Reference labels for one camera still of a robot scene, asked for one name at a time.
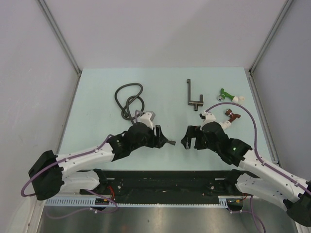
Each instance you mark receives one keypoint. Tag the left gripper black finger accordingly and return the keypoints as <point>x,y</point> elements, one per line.
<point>167,141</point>
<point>158,136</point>

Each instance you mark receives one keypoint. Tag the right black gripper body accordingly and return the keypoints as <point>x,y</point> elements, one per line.
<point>200,142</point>

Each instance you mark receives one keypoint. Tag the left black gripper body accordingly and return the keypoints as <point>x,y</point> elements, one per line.
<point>149,140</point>

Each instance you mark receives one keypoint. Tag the dark metal faucet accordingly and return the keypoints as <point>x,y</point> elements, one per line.
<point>195,103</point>

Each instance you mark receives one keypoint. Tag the brown tap white elbow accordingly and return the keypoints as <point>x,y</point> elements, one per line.
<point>232,117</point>

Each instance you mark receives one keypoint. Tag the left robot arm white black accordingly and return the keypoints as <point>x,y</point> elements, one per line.
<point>55,173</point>

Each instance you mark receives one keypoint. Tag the green tap white elbow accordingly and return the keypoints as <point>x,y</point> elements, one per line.
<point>225,95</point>

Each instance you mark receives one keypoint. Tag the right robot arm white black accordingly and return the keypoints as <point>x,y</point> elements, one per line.
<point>258,177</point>

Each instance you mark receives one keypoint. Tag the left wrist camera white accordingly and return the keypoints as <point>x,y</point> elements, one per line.
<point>145,118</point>

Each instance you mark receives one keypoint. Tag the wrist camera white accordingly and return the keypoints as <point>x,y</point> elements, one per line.
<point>207,117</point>
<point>145,118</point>

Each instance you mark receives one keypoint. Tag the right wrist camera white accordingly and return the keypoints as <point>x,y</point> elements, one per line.
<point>207,117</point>

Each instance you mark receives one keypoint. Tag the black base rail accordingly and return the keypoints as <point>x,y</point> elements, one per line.
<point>170,187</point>

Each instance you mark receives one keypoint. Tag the white slotted cable duct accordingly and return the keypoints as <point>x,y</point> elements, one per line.
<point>99,202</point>

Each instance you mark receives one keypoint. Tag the left aluminium frame post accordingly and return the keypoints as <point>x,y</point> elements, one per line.
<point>43,6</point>

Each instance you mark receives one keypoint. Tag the aluminium frame post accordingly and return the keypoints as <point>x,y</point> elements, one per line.
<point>271,34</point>
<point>43,6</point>

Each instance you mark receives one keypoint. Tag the right aluminium frame post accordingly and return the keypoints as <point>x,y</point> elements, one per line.
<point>271,34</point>

